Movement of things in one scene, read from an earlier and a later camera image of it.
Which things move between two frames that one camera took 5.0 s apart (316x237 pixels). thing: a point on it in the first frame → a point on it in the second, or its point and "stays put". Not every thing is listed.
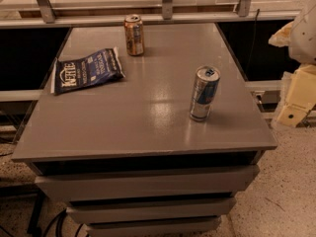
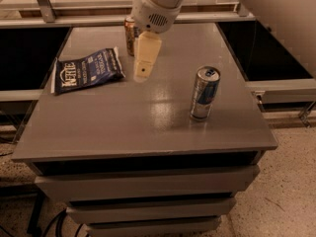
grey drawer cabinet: x=125 y=154 stays put
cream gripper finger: x=301 y=99 → x=155 y=8
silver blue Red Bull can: x=204 y=89 stays put
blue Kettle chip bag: x=95 y=69 stays put
